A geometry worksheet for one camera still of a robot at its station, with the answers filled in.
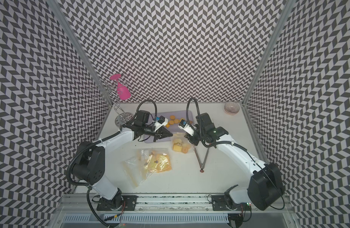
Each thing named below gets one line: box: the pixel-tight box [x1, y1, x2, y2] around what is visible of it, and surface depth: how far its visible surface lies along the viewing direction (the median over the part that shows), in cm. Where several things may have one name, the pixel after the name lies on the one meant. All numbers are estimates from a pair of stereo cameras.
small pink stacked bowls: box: [223, 101, 241, 115], surface depth 110 cm
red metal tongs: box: [194, 147, 210, 173], surface depth 88 cm
